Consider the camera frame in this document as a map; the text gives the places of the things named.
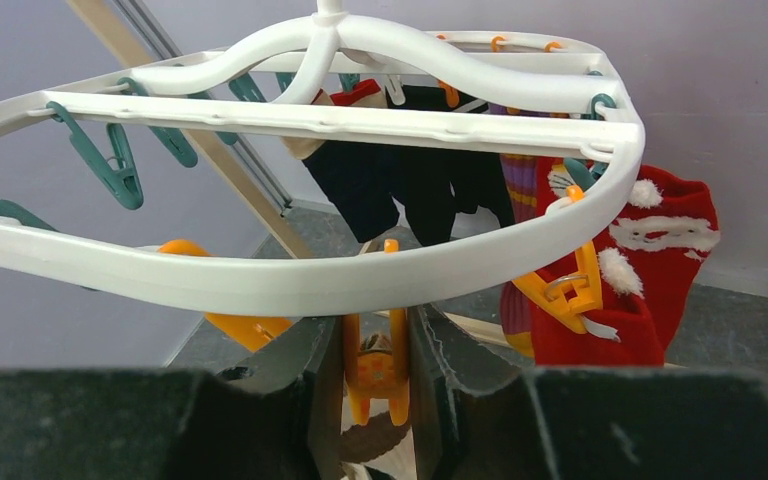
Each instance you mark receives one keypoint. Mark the purple striped hanging sock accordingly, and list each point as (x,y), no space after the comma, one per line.
(523,323)

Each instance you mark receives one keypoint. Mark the teal clothespin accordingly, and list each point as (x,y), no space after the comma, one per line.
(173,140)
(116,171)

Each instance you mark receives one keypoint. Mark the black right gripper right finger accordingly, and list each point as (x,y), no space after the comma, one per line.
(475,415)

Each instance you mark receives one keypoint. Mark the white round sock hanger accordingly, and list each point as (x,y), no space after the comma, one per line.
(265,84)

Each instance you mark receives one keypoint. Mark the orange clothespin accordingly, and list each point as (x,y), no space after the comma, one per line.
(567,300)
(251,332)
(379,373)

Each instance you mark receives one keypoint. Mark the red santa pattern sock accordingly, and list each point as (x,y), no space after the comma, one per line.
(649,256)

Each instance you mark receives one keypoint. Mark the white clothespin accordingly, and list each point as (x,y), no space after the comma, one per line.
(394,88)

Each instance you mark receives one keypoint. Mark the cream white sock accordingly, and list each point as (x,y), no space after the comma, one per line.
(378,449)

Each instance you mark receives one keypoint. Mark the wooden hanger stand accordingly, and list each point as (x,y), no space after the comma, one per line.
(119,39)

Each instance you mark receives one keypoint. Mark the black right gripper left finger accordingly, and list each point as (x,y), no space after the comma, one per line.
(278,419)

